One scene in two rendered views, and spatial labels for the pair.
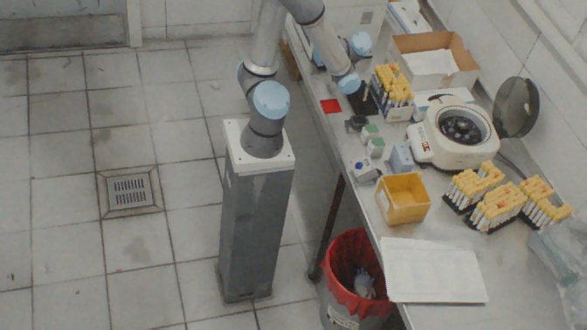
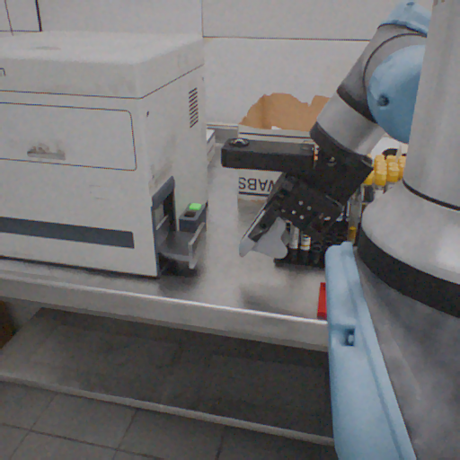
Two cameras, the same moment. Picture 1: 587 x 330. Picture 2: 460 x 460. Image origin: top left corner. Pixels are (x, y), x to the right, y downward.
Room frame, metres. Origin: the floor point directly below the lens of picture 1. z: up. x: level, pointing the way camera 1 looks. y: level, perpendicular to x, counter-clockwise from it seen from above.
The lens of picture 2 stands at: (1.62, 0.39, 1.25)
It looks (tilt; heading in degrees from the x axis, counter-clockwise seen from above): 28 degrees down; 307
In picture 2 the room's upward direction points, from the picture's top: straight up
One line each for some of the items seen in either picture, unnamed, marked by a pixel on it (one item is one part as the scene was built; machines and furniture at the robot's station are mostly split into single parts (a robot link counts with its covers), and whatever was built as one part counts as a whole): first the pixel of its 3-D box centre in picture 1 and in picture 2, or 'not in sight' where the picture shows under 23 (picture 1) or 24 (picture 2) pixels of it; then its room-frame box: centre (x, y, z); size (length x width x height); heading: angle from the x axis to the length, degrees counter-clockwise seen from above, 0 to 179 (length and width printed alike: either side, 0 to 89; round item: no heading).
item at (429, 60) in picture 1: (430, 66); (306, 145); (2.04, -0.45, 0.95); 0.29 x 0.25 x 0.15; 114
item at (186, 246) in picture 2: not in sight; (133, 234); (2.09, 0.00, 0.92); 0.21 x 0.07 x 0.05; 24
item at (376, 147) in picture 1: (376, 147); not in sight; (1.58, -0.27, 0.91); 0.05 x 0.04 x 0.07; 114
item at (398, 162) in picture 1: (400, 162); not in sight; (1.52, -0.35, 0.92); 0.10 x 0.07 x 0.10; 19
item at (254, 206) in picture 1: (251, 223); not in sight; (1.50, 0.13, 0.44); 0.20 x 0.20 x 0.87; 24
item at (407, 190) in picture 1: (402, 198); not in sight; (1.36, -0.37, 0.93); 0.13 x 0.13 x 0.10; 23
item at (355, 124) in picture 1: (358, 123); not in sight; (1.70, -0.20, 0.89); 0.09 x 0.05 x 0.04; 112
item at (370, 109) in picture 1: (362, 89); (336, 222); (1.85, -0.20, 0.93); 0.17 x 0.09 x 0.11; 23
